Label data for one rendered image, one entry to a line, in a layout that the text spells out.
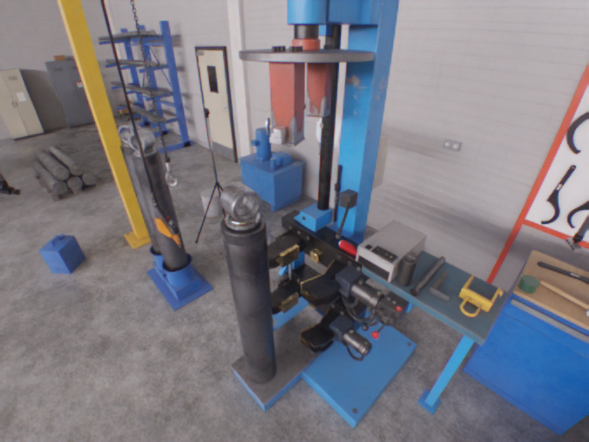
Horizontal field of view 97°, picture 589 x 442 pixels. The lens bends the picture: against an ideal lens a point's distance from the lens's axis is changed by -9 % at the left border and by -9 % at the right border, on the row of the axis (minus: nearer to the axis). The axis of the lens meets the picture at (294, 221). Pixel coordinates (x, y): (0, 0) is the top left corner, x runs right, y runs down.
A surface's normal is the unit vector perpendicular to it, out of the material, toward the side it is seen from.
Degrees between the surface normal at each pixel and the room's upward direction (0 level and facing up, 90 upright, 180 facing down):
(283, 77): 90
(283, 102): 90
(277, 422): 0
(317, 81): 90
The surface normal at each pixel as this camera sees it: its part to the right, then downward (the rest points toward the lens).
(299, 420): 0.00, -0.83
